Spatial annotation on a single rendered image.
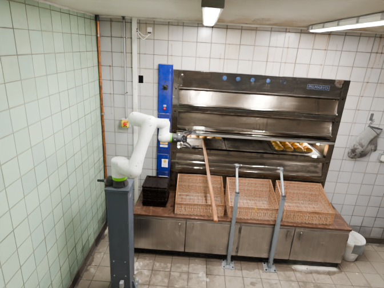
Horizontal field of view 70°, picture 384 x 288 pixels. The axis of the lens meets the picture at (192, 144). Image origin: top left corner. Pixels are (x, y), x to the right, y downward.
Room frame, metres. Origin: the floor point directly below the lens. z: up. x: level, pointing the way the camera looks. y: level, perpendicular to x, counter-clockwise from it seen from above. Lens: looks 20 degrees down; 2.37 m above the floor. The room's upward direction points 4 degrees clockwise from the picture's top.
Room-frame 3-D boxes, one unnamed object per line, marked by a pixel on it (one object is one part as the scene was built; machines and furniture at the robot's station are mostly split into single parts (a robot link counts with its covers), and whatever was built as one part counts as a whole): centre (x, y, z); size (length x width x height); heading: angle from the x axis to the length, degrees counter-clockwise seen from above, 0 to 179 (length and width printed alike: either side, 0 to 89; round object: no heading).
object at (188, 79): (3.14, -0.71, 1.99); 1.80 x 0.08 x 0.21; 89
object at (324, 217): (2.84, -1.34, 0.72); 0.56 x 0.49 x 0.28; 89
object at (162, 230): (2.83, -0.60, 0.29); 2.42 x 0.56 x 0.58; 89
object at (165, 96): (4.07, 0.32, 1.07); 1.93 x 0.16 x 2.15; 179
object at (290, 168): (3.12, -0.71, 1.02); 1.79 x 0.11 x 0.19; 89
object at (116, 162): (2.10, 0.59, 1.36); 0.16 x 0.13 x 0.19; 58
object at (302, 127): (3.12, -0.71, 1.54); 1.79 x 0.11 x 0.19; 89
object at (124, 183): (2.11, 0.66, 1.23); 0.26 x 0.15 x 0.06; 90
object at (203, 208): (2.86, -0.13, 0.72); 0.56 x 0.49 x 0.28; 90
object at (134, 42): (3.13, 0.68, 1.45); 0.05 x 0.02 x 2.30; 89
